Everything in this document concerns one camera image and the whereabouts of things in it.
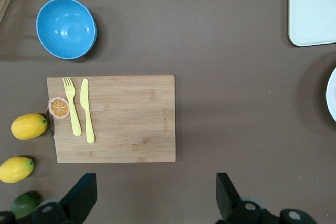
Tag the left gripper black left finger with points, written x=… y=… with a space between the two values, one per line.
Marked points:
x=77 y=203

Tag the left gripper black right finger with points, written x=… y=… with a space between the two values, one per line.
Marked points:
x=232 y=208

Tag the white round plate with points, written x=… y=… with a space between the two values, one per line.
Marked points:
x=333 y=95

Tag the green lime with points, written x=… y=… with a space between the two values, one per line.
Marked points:
x=23 y=203

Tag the yellow lemon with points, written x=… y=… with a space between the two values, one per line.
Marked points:
x=14 y=169
x=27 y=126

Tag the yellow plastic fork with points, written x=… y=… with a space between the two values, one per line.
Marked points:
x=74 y=113

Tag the yellow plastic knife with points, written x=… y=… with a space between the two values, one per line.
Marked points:
x=88 y=113

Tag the wooden cutting board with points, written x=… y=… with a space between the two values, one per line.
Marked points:
x=126 y=119

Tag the toy orange slice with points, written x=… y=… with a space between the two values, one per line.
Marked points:
x=59 y=107

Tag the blue bowl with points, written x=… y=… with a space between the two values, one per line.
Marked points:
x=65 y=27

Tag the cream tray with bear print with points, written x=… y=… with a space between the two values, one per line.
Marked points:
x=312 y=6

